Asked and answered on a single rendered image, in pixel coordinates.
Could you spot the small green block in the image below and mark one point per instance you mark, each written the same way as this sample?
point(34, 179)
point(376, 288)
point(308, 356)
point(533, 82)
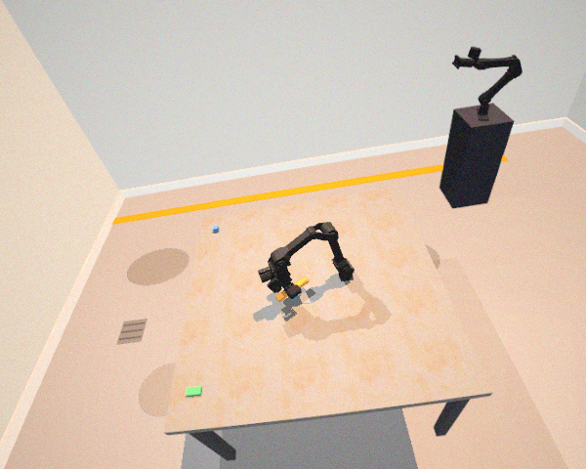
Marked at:
point(194, 391)

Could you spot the orange bar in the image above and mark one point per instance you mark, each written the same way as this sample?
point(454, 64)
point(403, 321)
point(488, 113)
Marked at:
point(282, 295)

